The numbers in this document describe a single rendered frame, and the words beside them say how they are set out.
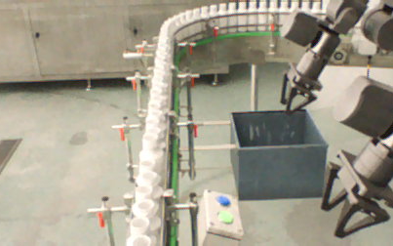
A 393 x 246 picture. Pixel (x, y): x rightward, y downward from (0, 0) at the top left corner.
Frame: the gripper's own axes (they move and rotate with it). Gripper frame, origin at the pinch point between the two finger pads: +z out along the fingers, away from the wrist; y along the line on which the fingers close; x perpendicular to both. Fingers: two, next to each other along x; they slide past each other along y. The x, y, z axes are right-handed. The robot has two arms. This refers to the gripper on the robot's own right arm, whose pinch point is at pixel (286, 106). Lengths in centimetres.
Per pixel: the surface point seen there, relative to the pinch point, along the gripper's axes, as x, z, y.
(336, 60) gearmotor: 68, 10, -146
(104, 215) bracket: -30, 38, 13
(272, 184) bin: 26, 41, -40
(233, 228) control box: -5.3, 22.0, 23.6
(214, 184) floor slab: 48, 120, -164
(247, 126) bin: 17, 36, -70
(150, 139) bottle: -25.8, 22.9, -2.5
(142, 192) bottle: -24.6, 27.1, 15.1
